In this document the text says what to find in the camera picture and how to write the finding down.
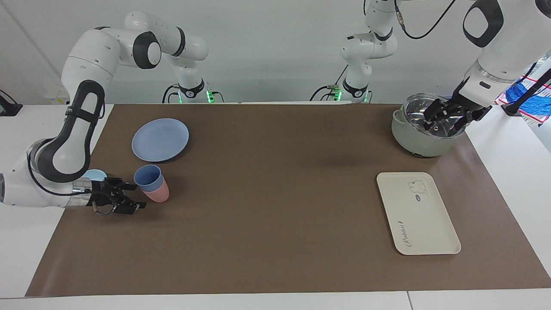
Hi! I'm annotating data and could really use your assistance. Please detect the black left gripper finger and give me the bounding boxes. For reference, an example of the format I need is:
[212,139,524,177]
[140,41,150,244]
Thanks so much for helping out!
[423,100,444,130]
[450,115,471,136]

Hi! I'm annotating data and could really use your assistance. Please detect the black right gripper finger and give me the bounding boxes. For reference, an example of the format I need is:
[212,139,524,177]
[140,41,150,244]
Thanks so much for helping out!
[110,178,137,191]
[113,199,147,214]

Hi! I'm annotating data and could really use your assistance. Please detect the blue ribbed cup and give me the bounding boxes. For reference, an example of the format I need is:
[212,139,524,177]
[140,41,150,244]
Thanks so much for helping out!
[133,164,164,192]

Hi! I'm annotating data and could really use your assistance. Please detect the pink cup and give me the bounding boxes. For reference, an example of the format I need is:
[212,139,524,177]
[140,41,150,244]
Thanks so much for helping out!
[142,178,170,203]

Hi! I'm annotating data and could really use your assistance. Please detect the cream tray with rabbit print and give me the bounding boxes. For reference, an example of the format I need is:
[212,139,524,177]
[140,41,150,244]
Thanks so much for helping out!
[377,172,461,256]

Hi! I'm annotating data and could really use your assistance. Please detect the grey-green electric pot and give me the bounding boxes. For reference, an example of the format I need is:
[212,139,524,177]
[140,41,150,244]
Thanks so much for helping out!
[391,94,467,158]

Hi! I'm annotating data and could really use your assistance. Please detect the black stand pole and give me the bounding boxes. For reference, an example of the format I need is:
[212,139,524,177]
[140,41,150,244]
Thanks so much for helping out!
[501,67,551,117]

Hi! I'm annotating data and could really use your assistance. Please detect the lavender blue plate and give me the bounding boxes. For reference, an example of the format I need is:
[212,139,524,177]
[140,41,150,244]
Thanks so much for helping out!
[131,118,190,163]

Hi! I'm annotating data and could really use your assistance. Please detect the blue cloth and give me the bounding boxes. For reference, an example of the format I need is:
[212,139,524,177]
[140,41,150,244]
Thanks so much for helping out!
[506,77,551,123]

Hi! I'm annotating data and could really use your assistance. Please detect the white red-striped cloth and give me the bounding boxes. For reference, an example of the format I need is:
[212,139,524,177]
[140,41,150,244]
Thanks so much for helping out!
[495,74,551,126]

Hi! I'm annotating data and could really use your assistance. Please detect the black desk device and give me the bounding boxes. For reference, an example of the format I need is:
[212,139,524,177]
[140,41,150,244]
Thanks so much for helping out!
[0,90,23,117]

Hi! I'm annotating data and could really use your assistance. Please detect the brown table mat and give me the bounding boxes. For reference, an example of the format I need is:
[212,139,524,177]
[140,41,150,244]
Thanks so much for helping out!
[25,103,551,298]

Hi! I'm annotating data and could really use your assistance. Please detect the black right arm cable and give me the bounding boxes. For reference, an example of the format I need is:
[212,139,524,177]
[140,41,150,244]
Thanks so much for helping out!
[27,153,93,197]

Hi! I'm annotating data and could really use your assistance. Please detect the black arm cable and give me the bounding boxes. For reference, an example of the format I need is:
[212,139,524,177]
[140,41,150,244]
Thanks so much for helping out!
[394,0,457,40]
[27,153,93,197]

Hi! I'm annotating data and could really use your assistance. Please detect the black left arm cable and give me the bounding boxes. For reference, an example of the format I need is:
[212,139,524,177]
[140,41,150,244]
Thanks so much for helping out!
[394,0,457,40]

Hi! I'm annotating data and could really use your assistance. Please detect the white wall socket box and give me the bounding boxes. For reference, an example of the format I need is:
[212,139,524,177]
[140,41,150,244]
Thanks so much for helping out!
[44,85,71,105]

